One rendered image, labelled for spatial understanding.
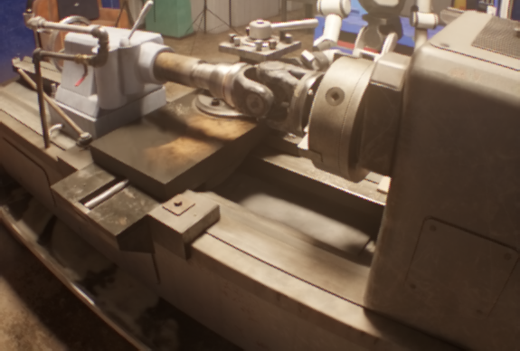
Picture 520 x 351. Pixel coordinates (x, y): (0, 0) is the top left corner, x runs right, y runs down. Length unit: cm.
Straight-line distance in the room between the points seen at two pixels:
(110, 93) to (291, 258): 67
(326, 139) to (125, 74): 64
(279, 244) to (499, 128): 58
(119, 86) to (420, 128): 88
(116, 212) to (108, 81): 39
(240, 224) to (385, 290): 40
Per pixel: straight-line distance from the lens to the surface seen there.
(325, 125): 80
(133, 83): 123
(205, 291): 111
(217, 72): 104
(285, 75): 92
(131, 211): 102
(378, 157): 64
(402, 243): 69
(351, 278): 90
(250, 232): 98
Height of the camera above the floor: 148
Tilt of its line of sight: 31 degrees down
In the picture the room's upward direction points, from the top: straight up
